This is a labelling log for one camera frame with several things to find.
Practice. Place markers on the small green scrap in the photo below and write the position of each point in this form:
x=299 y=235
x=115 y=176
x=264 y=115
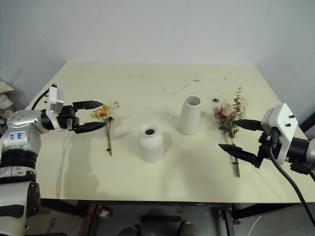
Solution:
x=215 y=100

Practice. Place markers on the short round white vase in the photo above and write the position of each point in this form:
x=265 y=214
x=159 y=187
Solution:
x=150 y=143

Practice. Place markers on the dark rounded robot foot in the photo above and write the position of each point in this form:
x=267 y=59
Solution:
x=188 y=228
x=129 y=231

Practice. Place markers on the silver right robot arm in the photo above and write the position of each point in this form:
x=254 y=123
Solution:
x=303 y=152

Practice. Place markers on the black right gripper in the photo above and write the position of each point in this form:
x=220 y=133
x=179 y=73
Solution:
x=268 y=145

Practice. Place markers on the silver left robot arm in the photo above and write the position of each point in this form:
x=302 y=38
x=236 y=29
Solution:
x=21 y=137

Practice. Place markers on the yellow dried flower sprig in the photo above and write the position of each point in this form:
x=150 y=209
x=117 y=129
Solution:
x=108 y=123

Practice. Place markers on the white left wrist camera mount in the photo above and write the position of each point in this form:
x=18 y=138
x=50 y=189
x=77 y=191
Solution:
x=55 y=99

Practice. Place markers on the pink rose bouquet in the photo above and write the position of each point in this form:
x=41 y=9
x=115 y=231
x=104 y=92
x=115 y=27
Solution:
x=230 y=118

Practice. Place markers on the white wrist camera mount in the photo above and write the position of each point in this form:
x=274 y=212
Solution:
x=279 y=127
x=55 y=99

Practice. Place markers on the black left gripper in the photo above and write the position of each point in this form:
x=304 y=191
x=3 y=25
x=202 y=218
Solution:
x=67 y=118

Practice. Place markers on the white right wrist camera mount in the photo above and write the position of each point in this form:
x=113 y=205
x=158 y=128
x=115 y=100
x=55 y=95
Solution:
x=279 y=127

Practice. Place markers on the tall tapered white vase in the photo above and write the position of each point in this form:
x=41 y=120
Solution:
x=189 y=115

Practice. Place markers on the crumpled grey cloth pile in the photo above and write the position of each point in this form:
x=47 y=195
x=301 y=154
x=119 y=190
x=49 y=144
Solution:
x=5 y=98

